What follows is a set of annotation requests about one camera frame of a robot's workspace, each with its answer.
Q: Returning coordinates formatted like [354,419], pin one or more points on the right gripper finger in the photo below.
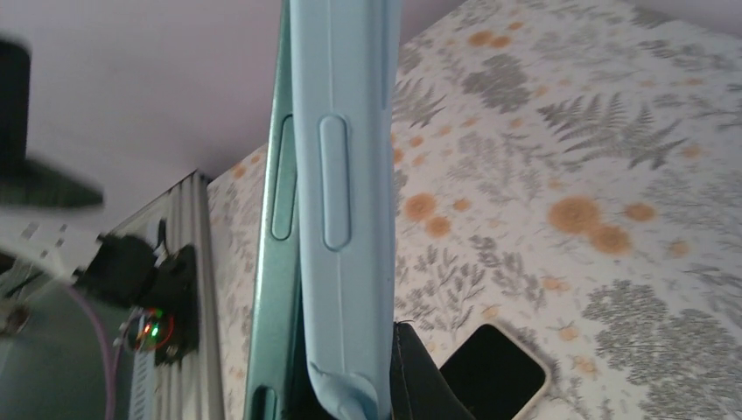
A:
[418,389]

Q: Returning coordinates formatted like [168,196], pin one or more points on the green phone black screen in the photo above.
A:
[277,379]

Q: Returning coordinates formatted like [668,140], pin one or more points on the light blue phone case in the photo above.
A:
[343,68]

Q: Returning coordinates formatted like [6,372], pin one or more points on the phone in beige case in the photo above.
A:
[495,375]

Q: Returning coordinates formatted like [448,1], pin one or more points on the floral patterned table mat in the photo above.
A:
[571,171]

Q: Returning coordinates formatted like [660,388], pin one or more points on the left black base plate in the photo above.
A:
[166,316]

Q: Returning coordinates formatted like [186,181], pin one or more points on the slotted grey cable duct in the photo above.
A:
[142,393]

